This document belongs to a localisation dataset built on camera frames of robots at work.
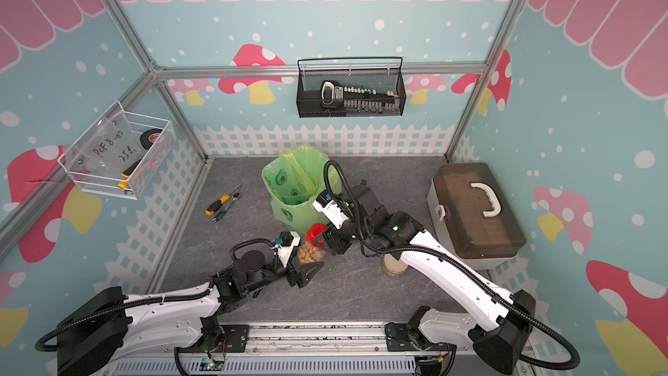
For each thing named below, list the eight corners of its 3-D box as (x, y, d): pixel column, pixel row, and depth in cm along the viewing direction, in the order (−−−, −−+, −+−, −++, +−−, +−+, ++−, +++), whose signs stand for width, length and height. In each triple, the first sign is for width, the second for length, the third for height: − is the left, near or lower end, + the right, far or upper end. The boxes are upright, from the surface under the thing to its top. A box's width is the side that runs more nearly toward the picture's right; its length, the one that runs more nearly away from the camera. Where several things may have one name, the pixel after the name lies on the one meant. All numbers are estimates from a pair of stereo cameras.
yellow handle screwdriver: (205, 214, 104) (203, 210, 102) (238, 184, 113) (236, 181, 111) (210, 217, 103) (207, 213, 101) (242, 187, 112) (240, 183, 110)
